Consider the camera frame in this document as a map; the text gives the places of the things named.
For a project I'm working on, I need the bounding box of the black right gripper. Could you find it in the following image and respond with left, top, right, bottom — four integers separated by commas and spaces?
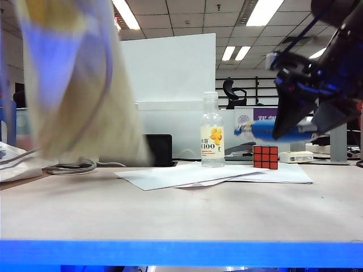
265, 50, 363, 142

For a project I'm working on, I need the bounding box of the blue glasses case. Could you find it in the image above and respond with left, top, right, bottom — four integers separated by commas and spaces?
234, 118, 320, 142

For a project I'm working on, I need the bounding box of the beige printed canvas tote bag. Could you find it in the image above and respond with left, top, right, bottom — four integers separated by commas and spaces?
0, 0, 153, 168

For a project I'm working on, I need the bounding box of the grey metal bookend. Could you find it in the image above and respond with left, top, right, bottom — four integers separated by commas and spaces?
330, 123, 349, 165

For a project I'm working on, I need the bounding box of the small white box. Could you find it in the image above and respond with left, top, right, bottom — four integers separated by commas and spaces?
279, 151, 314, 164

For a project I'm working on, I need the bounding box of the purple white name plate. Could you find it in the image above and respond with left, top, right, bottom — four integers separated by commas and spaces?
234, 107, 280, 134

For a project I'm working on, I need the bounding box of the red black Rubik's cube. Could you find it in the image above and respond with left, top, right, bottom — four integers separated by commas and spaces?
252, 145, 279, 170

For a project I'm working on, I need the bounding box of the black metal shelf rack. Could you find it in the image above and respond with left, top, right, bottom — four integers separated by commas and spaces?
215, 75, 280, 107

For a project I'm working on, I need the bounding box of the grey stapler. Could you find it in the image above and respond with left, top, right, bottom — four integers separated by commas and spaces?
225, 143, 255, 162

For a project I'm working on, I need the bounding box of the black office chair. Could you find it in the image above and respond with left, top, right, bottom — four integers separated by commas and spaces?
222, 79, 247, 108

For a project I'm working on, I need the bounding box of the clear C100 drink bottle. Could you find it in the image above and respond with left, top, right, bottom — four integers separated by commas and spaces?
200, 91, 226, 168

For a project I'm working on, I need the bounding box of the frosted glass desk partition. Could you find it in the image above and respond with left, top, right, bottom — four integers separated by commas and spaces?
133, 109, 284, 159

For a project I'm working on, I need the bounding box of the white AOC monitor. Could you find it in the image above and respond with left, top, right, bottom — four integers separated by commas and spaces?
119, 33, 217, 111

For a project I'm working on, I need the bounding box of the black rectangular box device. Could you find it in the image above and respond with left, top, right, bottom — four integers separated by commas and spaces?
144, 134, 178, 167

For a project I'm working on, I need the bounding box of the dark chair back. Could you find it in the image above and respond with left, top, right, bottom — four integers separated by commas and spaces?
12, 82, 26, 108

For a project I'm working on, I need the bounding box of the blue metal bookend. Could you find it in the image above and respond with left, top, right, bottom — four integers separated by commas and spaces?
0, 99, 18, 147

